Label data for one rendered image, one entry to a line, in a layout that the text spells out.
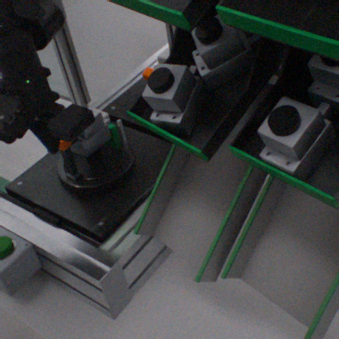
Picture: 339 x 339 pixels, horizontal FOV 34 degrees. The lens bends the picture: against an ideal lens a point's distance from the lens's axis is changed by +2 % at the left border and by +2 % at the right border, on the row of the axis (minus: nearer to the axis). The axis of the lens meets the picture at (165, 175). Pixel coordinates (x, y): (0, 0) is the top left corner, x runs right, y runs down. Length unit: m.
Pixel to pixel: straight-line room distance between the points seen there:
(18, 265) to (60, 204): 0.12
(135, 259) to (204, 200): 0.18
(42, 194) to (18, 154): 0.22
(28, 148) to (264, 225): 0.61
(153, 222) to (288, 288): 0.22
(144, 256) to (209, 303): 0.13
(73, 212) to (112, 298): 0.16
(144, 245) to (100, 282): 0.11
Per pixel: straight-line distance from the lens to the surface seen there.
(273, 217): 0.72
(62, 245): 0.90
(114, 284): 0.85
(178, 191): 0.79
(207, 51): 0.62
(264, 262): 0.73
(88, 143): 0.91
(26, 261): 0.92
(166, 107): 0.62
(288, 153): 0.54
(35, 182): 1.00
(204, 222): 0.76
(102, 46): 1.60
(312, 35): 0.45
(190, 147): 0.60
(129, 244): 0.85
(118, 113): 1.11
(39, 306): 0.96
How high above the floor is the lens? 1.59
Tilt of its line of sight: 41 degrees down
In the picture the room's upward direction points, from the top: 12 degrees counter-clockwise
